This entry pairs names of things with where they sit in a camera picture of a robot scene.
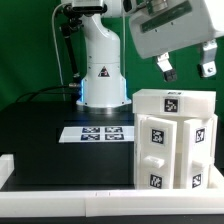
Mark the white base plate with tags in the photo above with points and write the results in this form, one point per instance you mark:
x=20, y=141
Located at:
x=97, y=134

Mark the white cabinet body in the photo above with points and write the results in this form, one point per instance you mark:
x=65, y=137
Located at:
x=179, y=142

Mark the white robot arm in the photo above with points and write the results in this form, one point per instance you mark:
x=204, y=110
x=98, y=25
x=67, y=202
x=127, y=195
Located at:
x=103, y=86

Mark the small white cabinet top block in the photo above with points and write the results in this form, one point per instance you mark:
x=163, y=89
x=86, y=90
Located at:
x=184, y=103

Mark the white cabinet door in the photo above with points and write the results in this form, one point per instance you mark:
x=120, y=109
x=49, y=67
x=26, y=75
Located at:
x=154, y=158
x=196, y=158

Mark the white U-shaped boundary frame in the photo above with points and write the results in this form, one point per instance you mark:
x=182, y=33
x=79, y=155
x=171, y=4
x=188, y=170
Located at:
x=109, y=203

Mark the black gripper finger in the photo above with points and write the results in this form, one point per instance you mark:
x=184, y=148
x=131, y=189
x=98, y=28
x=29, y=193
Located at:
x=168, y=72
x=207, y=62

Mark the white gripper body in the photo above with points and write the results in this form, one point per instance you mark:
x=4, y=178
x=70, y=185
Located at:
x=181, y=24

